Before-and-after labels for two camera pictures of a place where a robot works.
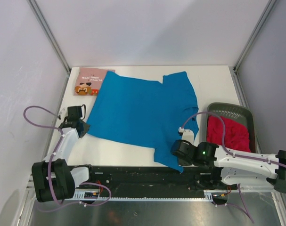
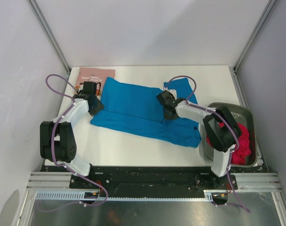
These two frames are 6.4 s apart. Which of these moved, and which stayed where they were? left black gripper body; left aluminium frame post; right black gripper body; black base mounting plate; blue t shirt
Moved: left black gripper body; right black gripper body; blue t shirt
Stayed: black base mounting plate; left aluminium frame post
